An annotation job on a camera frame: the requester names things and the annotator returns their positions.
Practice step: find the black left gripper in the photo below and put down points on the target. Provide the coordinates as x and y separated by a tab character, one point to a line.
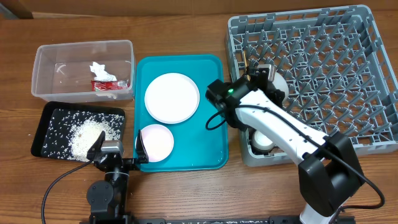
142	154

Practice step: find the grey plastic dish rack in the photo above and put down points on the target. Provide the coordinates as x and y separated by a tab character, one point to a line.
335	64

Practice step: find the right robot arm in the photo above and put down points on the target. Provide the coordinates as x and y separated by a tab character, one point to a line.
328	167

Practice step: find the grey bowl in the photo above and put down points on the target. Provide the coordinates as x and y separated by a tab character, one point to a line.
280	84

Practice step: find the wooden chopstick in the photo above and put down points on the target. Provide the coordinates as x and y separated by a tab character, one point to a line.
245	63

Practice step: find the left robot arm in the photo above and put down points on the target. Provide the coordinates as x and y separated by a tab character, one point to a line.
107	198

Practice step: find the white rice grains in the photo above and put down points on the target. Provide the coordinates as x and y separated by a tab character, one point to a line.
71	133

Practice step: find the white cup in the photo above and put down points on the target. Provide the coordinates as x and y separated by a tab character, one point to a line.
261	143

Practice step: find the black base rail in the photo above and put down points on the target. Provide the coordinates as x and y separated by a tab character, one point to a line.
270	220

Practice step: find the white round plate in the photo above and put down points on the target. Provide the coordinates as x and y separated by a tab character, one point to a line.
172	98

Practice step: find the white napkin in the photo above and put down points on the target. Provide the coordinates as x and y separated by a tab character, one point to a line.
100	73

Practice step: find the clear plastic bin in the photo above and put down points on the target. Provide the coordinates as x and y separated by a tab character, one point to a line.
65	72

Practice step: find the black plastic tray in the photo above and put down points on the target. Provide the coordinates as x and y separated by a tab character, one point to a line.
48	110

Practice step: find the teal plastic tray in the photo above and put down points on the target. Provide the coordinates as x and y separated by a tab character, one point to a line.
201	142

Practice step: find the pink bowl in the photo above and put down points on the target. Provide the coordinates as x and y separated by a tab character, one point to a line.
158	142

